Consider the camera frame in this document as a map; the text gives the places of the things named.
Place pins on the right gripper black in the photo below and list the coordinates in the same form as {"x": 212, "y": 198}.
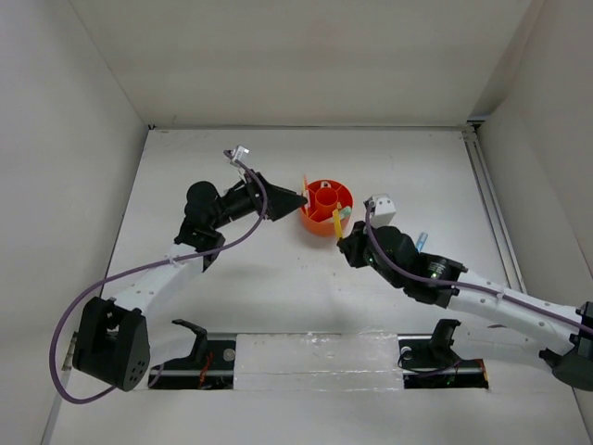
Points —
{"x": 353, "y": 242}

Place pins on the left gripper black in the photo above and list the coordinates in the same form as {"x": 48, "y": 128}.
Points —
{"x": 280, "y": 201}

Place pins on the gold black pen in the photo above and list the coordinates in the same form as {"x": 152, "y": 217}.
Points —
{"x": 337, "y": 221}

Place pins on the blue utility knife pen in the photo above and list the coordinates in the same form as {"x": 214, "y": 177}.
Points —
{"x": 420, "y": 243}

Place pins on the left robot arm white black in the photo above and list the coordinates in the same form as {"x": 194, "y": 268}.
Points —
{"x": 113, "y": 343}

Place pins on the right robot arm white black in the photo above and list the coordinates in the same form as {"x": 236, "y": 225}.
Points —
{"x": 548, "y": 336}

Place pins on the orange round divided container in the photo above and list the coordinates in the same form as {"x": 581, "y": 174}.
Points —
{"x": 323, "y": 201}

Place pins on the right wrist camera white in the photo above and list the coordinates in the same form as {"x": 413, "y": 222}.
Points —
{"x": 381, "y": 210}

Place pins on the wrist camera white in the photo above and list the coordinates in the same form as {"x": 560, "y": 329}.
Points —
{"x": 381, "y": 210}
{"x": 236, "y": 156}

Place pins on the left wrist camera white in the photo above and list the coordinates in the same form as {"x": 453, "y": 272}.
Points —
{"x": 236, "y": 156}

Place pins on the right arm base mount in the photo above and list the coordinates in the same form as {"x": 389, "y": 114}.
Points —
{"x": 429, "y": 361}

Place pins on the aluminium rail right side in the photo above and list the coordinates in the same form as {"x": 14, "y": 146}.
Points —
{"x": 486, "y": 191}

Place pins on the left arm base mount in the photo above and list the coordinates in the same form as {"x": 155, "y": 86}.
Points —
{"x": 192, "y": 358}

